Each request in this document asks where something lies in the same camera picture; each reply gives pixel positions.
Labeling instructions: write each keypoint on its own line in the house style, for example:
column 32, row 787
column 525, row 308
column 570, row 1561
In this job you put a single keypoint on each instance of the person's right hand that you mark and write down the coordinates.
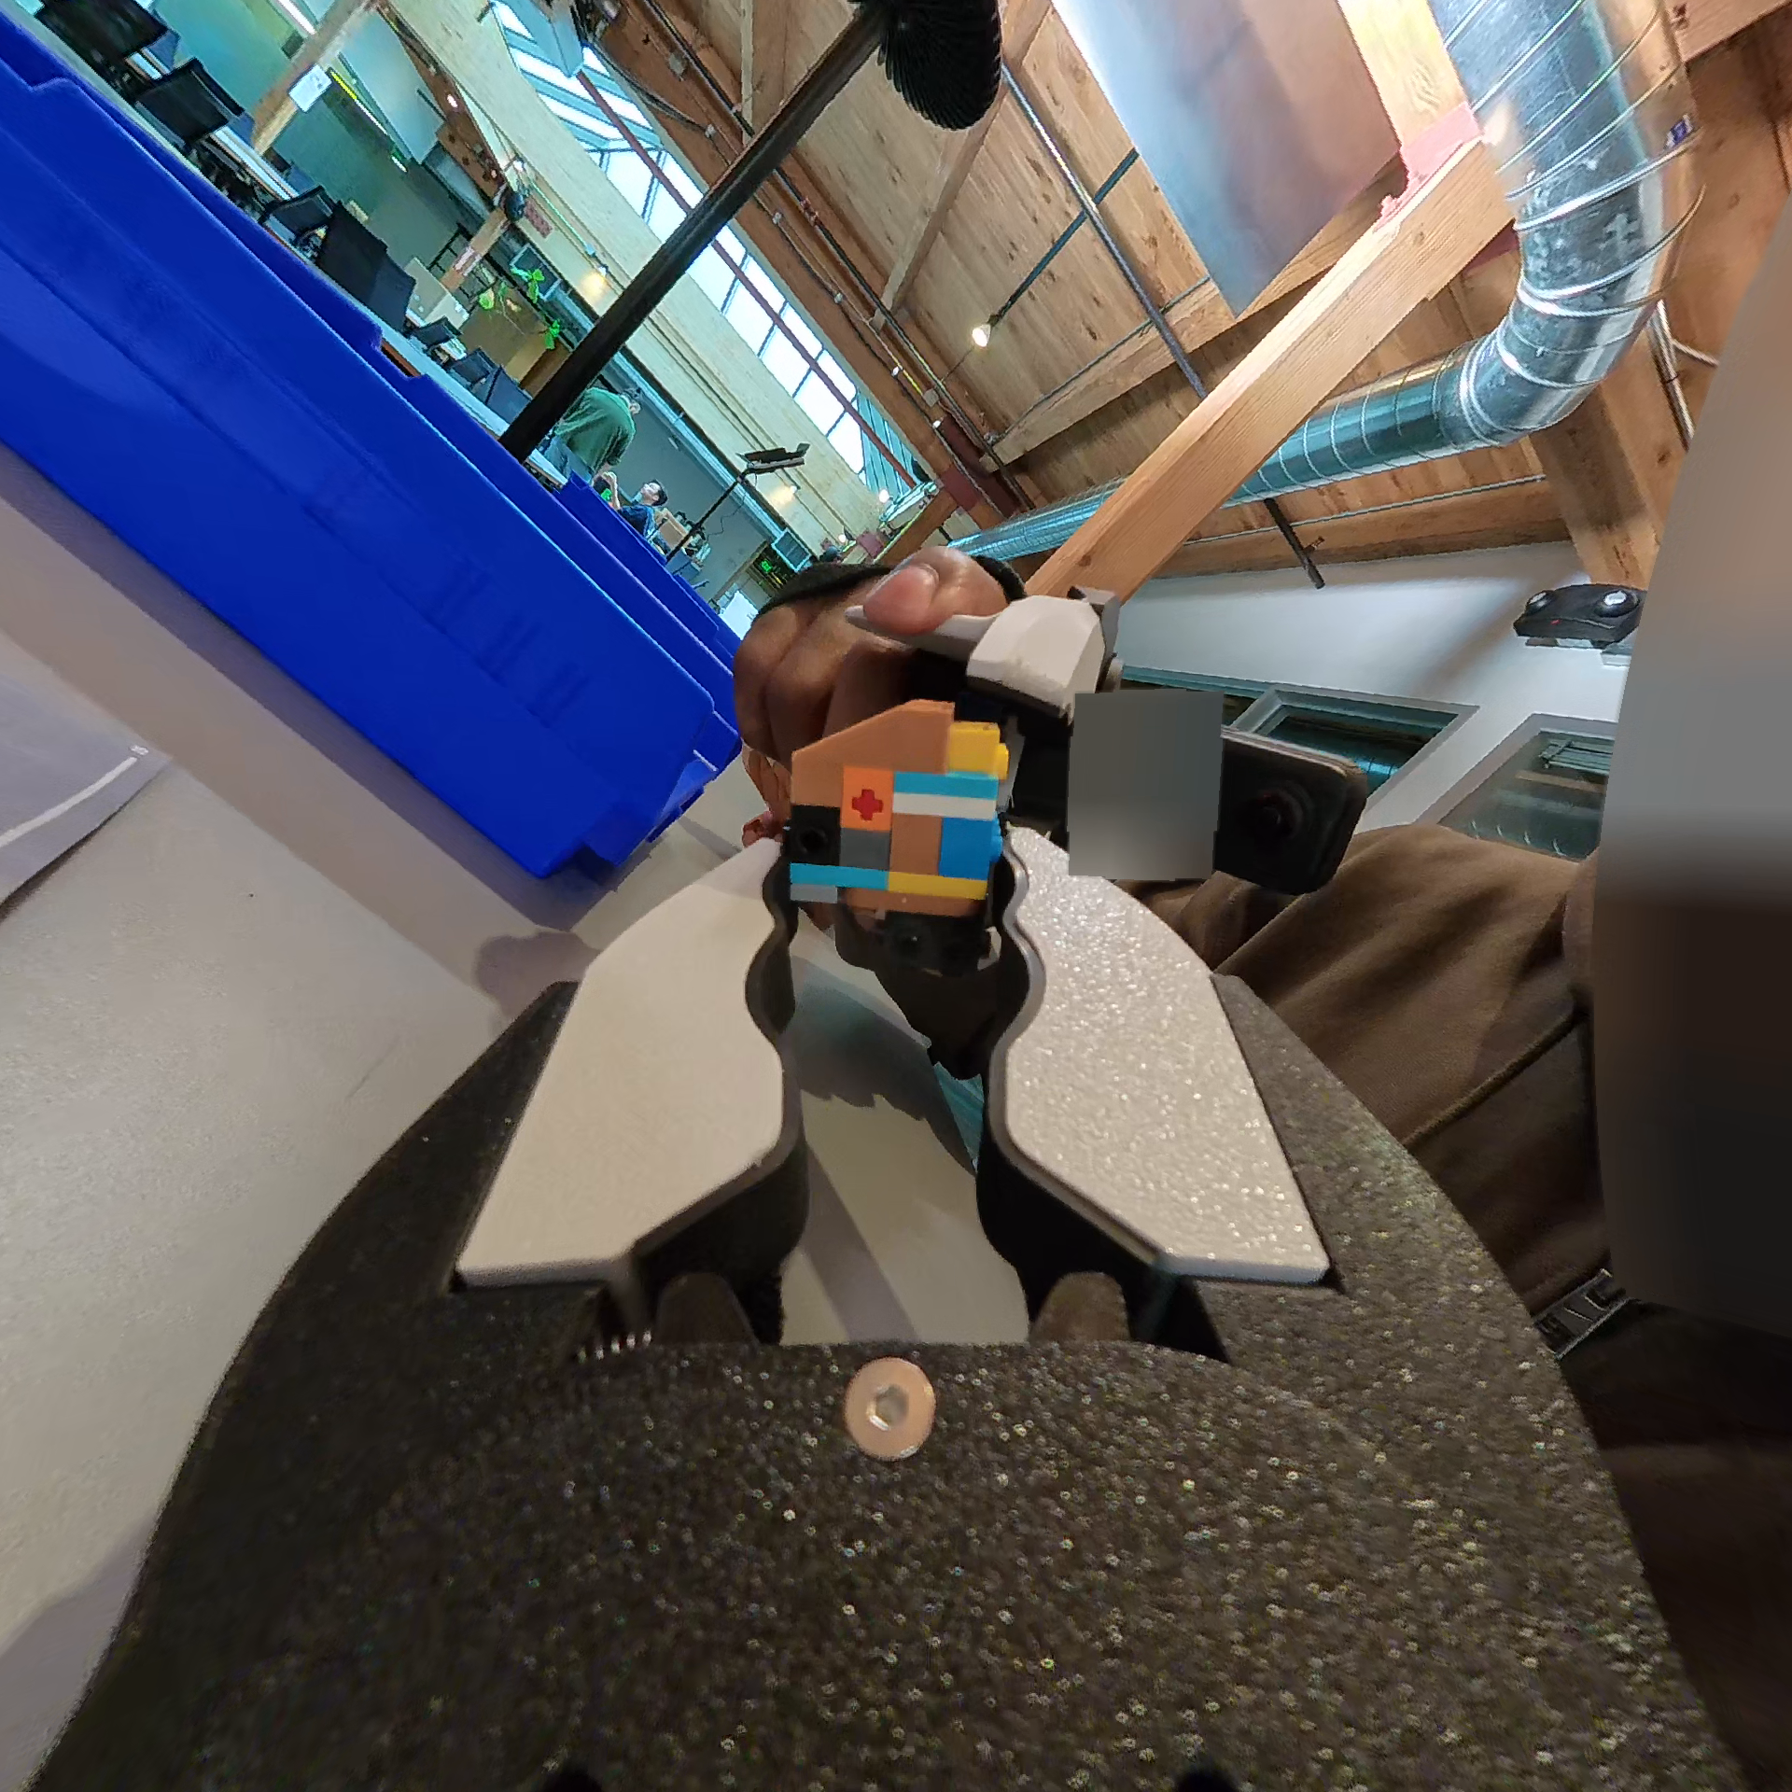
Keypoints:
column 783, row 671

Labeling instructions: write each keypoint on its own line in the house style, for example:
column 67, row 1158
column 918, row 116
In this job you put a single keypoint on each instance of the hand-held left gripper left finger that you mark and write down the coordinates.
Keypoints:
column 629, row 1108

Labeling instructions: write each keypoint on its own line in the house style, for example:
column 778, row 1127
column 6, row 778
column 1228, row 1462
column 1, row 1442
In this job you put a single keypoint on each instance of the black wall-mounted device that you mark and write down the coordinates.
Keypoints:
column 1583, row 613

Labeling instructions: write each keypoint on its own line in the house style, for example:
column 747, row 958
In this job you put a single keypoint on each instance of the grey desk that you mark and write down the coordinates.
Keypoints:
column 211, row 1051

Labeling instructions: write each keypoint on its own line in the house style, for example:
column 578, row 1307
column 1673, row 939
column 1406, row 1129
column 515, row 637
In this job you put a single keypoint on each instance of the grey building instruction booklet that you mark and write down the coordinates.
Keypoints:
column 57, row 784

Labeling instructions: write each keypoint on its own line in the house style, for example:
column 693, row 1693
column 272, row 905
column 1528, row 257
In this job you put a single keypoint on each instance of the black pole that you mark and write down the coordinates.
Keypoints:
column 671, row 251

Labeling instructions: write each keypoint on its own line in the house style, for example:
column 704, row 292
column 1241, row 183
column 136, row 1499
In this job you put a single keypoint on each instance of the silver ventilation duct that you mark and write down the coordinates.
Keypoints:
column 1556, row 282

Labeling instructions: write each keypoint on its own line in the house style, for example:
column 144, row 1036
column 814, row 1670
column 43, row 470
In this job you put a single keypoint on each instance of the yellow toy brick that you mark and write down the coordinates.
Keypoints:
column 975, row 750

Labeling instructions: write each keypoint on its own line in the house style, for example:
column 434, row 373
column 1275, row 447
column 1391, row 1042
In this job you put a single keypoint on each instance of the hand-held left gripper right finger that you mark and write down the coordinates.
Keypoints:
column 1162, row 1119

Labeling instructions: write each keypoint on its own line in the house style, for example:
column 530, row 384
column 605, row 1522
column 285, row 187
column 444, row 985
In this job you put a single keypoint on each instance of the small multicoloured brick model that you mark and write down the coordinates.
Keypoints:
column 897, row 826

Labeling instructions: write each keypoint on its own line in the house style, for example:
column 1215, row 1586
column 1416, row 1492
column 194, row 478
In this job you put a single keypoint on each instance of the blue plastic bin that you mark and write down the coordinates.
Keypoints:
column 283, row 489
column 629, row 542

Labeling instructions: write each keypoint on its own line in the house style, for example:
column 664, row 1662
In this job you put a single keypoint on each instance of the person's dark trousers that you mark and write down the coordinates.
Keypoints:
column 1708, row 1469

